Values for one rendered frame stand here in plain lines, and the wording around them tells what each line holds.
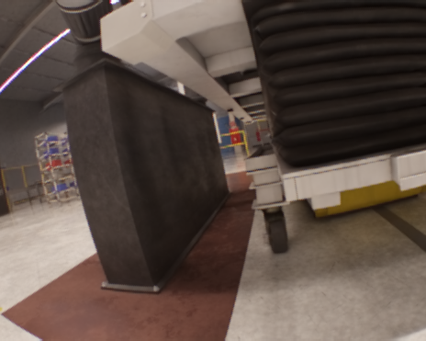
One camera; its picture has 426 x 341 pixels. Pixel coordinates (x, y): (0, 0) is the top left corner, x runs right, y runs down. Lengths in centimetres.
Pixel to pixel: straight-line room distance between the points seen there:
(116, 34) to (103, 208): 64
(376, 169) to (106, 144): 81
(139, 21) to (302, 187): 44
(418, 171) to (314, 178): 20
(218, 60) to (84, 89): 53
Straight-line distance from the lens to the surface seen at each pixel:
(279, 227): 97
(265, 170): 95
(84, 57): 107
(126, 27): 53
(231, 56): 87
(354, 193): 131
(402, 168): 43
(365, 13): 53
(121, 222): 90
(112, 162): 87
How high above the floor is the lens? 49
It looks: 5 degrees down
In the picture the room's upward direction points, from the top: 12 degrees counter-clockwise
